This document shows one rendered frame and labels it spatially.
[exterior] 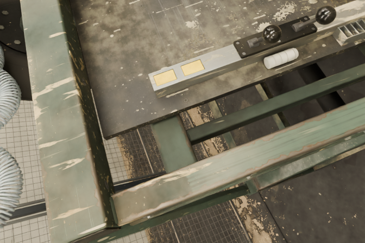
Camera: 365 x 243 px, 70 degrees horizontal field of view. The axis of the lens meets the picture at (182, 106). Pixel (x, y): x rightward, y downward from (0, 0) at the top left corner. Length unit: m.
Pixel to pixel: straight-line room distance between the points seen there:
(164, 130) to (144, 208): 0.20
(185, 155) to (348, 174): 1.74
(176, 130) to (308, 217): 1.99
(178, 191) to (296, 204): 2.07
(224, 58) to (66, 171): 0.42
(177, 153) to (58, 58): 0.35
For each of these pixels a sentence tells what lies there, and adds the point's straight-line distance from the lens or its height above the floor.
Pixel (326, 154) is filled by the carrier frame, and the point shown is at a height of 0.79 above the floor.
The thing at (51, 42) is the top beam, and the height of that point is 1.88.
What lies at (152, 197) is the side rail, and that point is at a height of 1.76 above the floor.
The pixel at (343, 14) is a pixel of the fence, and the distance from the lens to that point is 0.80.
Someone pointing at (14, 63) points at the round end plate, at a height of 1.94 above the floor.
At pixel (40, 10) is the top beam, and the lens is 0.79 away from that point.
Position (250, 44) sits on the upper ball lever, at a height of 1.50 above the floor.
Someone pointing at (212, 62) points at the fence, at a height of 1.57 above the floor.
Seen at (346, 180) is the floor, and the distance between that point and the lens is 2.27.
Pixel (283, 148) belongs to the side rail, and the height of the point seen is 1.53.
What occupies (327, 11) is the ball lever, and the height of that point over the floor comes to 1.45.
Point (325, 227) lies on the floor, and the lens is 2.48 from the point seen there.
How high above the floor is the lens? 1.98
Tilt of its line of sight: 34 degrees down
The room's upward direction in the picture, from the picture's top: 94 degrees counter-clockwise
